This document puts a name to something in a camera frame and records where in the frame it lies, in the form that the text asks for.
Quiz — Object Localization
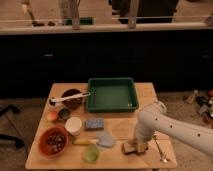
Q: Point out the grey blue cloth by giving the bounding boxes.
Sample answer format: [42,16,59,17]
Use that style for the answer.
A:
[97,131,115,148]

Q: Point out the green plastic tray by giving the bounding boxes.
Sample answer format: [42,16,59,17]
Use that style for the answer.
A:
[86,77,139,113]

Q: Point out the yellow banana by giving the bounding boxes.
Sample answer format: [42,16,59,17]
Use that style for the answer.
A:
[73,138,98,145]

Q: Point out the green cup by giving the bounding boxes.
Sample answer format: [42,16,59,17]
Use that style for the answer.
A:
[83,144,99,163]

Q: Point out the orange bowl with nuts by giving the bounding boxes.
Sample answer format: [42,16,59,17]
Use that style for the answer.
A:
[38,126,69,158]

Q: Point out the orange fruit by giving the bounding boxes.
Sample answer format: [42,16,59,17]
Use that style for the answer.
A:
[47,111,58,122]

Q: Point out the white round container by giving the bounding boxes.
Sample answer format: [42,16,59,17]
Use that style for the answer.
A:
[65,117,82,136]

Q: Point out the metal fork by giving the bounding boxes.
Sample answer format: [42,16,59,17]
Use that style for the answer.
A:
[153,135,170,163]

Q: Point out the wooden board eraser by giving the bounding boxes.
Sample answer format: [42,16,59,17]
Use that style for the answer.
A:
[122,143,136,155]

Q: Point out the small dark cup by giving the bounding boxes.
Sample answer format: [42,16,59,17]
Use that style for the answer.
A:
[58,108,70,120]

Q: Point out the black chair base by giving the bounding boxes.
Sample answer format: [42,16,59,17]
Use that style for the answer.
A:
[0,103,26,150]

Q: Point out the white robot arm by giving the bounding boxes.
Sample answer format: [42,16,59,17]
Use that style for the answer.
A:
[134,101,213,157]

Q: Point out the blue sponge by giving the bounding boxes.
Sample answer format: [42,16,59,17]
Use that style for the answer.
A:
[85,118,104,130]

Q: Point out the dark brown bowl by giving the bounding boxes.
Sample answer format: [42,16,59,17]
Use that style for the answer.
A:
[61,88,84,110]

